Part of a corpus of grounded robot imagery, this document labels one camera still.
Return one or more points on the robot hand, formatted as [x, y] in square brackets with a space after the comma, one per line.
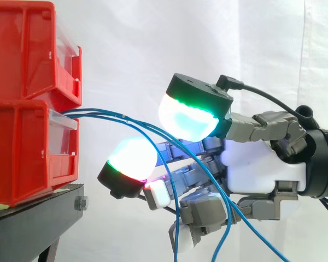
[248, 166]

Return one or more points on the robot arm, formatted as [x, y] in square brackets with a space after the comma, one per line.
[324, 161]

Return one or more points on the black stand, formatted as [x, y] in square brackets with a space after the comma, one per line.
[30, 223]

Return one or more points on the red bin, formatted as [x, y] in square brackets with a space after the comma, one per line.
[24, 52]
[19, 152]

